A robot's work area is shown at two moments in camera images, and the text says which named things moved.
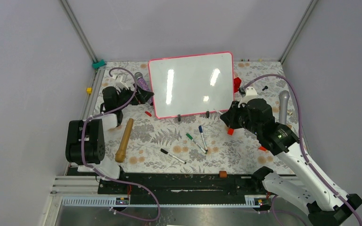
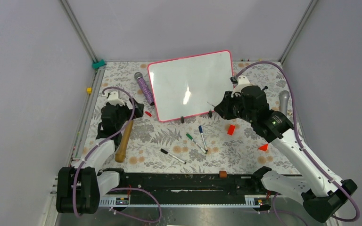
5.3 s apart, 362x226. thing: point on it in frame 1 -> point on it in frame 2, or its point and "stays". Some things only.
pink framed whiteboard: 192,84 stays
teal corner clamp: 96,65 stays
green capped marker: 191,138 stays
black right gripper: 229,117 -> 223,108
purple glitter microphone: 141,83 stays
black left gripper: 141,96 -> 138,111
